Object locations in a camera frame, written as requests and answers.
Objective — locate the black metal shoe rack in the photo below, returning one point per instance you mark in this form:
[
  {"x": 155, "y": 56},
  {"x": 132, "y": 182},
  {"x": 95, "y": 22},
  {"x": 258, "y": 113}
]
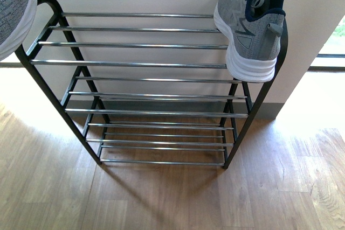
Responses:
[{"x": 143, "y": 88}]

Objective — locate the grey knit sneaker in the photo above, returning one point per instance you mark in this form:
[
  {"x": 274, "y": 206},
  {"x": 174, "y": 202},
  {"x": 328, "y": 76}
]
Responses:
[
  {"x": 253, "y": 29},
  {"x": 17, "y": 17}
]

